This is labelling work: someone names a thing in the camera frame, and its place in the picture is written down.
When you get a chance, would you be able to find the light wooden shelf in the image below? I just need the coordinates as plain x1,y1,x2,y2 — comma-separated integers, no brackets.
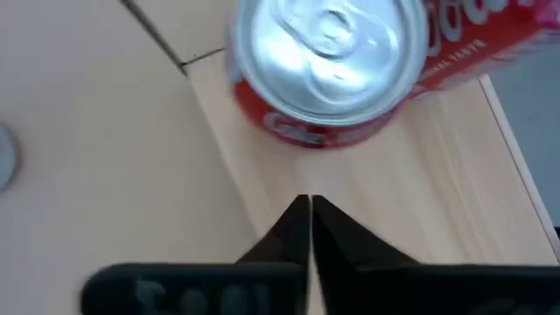
185,45,560,268

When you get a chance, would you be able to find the silver diet cola can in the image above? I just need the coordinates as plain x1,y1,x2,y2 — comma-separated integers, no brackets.
0,121,21,194

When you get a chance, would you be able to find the red cola carton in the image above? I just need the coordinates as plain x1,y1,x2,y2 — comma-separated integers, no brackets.
409,0,560,100

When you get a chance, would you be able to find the red cola can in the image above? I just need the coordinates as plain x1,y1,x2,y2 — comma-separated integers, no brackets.
224,0,431,151

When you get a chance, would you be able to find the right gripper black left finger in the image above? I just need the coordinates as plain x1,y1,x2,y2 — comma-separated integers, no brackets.
80,193,313,315

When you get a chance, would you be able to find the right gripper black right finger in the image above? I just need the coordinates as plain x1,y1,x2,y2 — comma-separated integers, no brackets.
311,194,560,315

